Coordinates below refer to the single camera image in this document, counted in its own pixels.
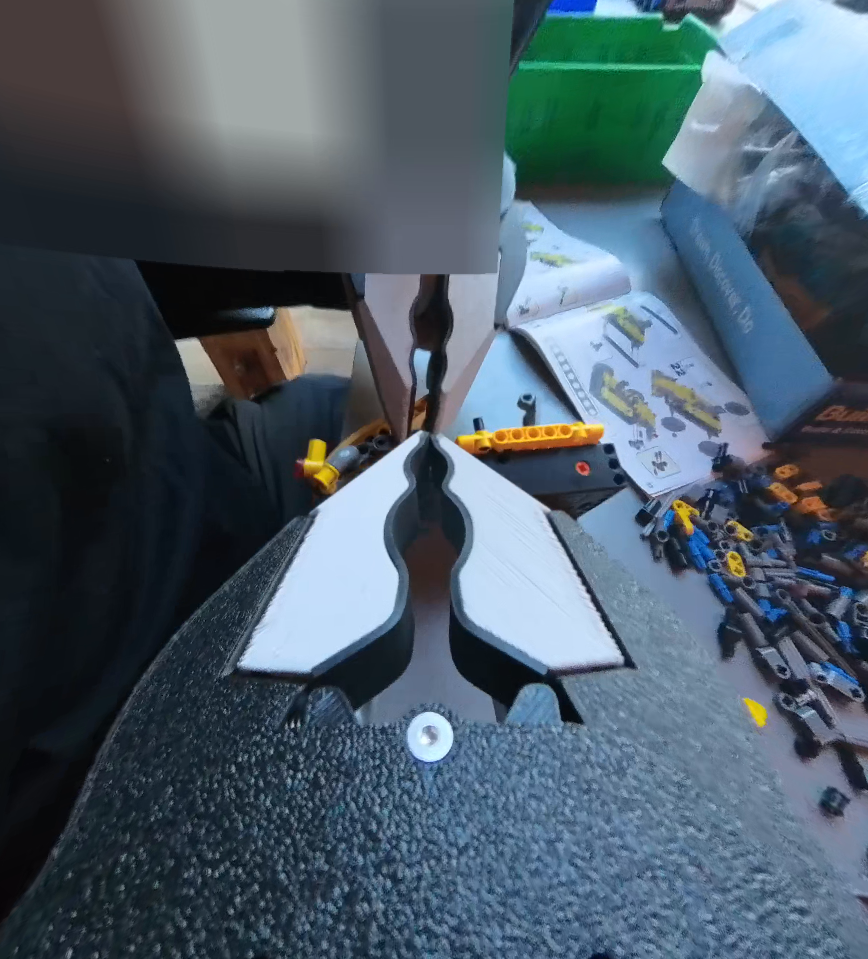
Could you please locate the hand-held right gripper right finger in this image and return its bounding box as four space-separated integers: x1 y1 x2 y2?
430 433 626 709

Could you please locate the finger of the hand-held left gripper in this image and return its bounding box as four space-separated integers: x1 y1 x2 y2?
343 273 422 442
431 273 498 437

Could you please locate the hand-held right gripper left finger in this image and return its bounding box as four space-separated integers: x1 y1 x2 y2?
236 432 431 711

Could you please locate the yellow black toy vehicle model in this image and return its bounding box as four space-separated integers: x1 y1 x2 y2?
293 391 630 518

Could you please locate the grey desk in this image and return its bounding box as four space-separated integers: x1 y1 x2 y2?
344 180 868 959

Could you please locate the white instruction booklet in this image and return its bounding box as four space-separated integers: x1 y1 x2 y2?
499 198 768 497

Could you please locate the black chair armrest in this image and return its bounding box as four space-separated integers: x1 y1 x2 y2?
168 303 279 342

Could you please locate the green plastic bin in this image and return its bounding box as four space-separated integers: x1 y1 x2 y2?
505 11 721 188

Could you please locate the blue cardboard toy box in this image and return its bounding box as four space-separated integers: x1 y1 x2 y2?
660 0 868 469

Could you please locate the pile of mixed brick parts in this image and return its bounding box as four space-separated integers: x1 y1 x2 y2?
635 461 868 750

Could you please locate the person's dark clothed body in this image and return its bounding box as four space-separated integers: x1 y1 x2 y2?
0 243 353 938

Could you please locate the clear plastic bag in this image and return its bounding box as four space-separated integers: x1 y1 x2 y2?
662 45 868 248

